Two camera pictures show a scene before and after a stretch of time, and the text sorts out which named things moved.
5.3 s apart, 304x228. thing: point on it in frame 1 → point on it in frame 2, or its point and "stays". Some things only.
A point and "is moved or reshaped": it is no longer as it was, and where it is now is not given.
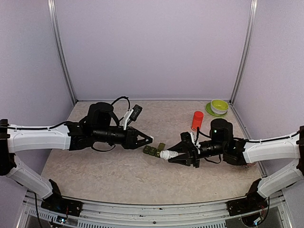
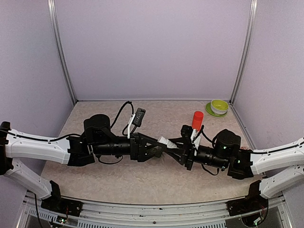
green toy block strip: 154,151 stays
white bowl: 219,111 stays
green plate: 209,109 stays
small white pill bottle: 167,154 is moved or reshaped
